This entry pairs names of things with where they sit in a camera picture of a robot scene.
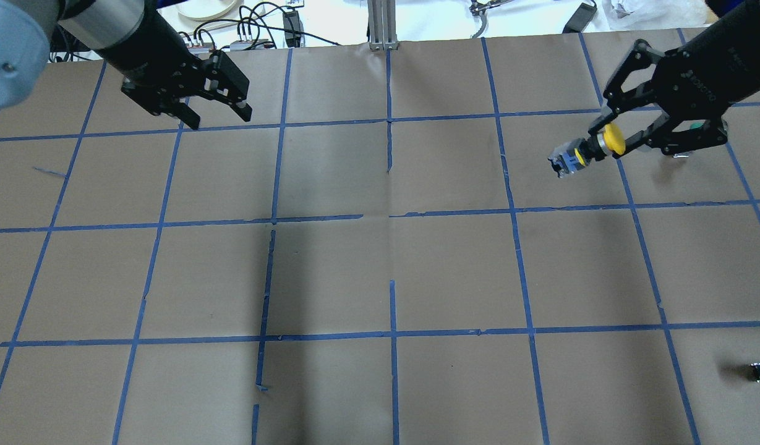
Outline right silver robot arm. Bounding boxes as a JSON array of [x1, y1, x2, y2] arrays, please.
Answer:
[[574, 1, 760, 164]]

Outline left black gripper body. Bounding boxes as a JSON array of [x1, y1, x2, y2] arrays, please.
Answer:
[[101, 12, 250, 118]]

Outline aluminium frame post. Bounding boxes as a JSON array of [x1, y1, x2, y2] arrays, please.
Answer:
[[367, 0, 399, 53]]

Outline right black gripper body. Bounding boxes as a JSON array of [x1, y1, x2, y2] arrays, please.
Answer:
[[600, 39, 730, 155]]

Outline black power adapter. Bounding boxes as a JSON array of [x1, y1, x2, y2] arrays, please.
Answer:
[[561, 1, 598, 34]]

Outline yellow push button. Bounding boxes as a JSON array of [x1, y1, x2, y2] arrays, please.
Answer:
[[547, 123, 628, 178]]

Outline white tray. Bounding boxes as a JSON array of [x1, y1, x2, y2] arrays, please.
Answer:
[[158, 1, 247, 37]]

